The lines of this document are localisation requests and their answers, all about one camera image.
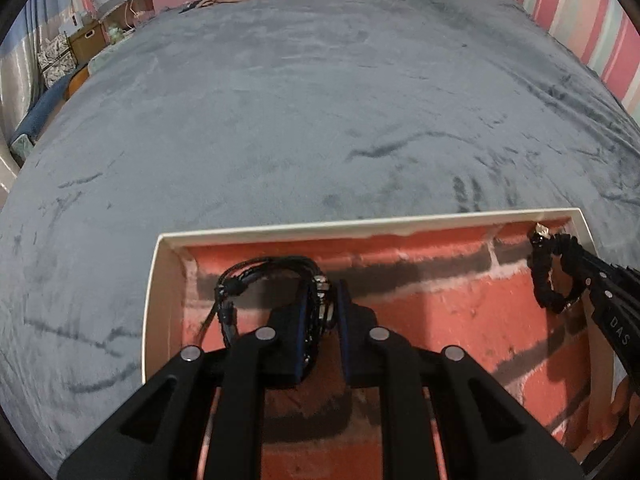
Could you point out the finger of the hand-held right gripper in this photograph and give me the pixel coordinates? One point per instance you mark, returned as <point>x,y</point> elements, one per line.
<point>612,322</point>
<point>607,266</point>

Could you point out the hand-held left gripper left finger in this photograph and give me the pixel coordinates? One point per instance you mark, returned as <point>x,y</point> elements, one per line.
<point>300,332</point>

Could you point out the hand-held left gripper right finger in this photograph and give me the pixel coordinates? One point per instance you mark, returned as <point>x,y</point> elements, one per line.
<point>345,332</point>

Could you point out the white tray with brick-print lining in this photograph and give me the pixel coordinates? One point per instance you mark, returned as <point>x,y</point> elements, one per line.
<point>450,310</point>

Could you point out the person's right hand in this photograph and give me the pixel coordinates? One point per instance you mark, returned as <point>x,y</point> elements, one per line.
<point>622,405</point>

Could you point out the grey plush blanket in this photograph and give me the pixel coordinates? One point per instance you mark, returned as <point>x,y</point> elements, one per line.
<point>300,110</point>

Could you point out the brown round wooden object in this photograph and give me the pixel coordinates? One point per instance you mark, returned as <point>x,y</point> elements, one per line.
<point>77,82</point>

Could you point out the pale green cloth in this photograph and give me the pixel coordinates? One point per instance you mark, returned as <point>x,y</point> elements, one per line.
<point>102,60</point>

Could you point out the blue cloth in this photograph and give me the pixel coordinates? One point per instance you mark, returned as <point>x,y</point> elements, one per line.
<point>45,105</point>

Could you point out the silver curtain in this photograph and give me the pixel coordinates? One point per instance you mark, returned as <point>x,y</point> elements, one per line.
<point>17,95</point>

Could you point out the patterned fabric storage box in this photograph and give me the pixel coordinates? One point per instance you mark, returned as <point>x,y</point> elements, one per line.
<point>52,57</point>

